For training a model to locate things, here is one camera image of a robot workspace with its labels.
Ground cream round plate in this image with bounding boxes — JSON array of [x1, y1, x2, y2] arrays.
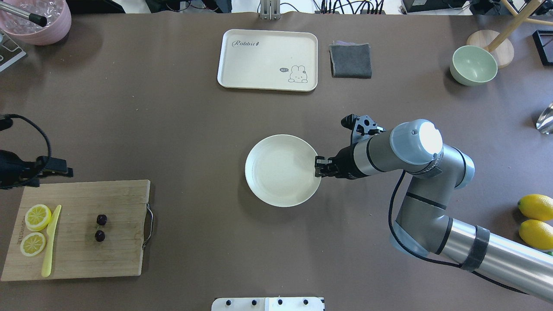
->
[[245, 134, 321, 207]]

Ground pink mixing bowl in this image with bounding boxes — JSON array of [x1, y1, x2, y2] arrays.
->
[[0, 0, 72, 46]]

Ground bamboo cutting board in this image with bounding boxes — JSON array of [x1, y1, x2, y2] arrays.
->
[[1, 180, 150, 282]]

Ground cream rabbit tray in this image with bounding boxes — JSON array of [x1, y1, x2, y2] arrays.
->
[[217, 29, 318, 92]]

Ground lemon slice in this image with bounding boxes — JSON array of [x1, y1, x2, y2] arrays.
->
[[20, 232, 47, 257], [24, 203, 53, 232]]

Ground wooden cup stand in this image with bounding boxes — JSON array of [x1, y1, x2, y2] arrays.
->
[[466, 0, 552, 69]]

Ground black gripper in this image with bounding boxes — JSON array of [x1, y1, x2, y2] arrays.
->
[[315, 114, 386, 180]]

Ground yellow lemon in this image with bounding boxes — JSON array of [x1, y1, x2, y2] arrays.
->
[[518, 194, 553, 221], [518, 220, 553, 250]]

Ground dark red cherry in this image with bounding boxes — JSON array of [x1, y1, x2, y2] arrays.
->
[[96, 214, 108, 226], [94, 230, 105, 242]]

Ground grey folded cloth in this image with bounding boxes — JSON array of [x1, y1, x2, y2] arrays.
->
[[329, 41, 372, 79]]

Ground yellow plastic knife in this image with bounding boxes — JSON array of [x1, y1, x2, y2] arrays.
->
[[41, 205, 63, 278]]

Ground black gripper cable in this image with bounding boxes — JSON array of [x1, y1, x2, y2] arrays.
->
[[388, 169, 528, 295]]

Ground mint green bowl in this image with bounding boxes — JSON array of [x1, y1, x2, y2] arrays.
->
[[449, 45, 499, 86]]

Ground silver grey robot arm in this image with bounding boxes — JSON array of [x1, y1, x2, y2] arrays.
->
[[314, 114, 553, 302]]

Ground clear textured glass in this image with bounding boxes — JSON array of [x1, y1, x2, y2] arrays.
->
[[535, 102, 553, 135]]

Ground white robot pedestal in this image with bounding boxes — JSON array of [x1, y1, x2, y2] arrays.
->
[[211, 296, 326, 311]]

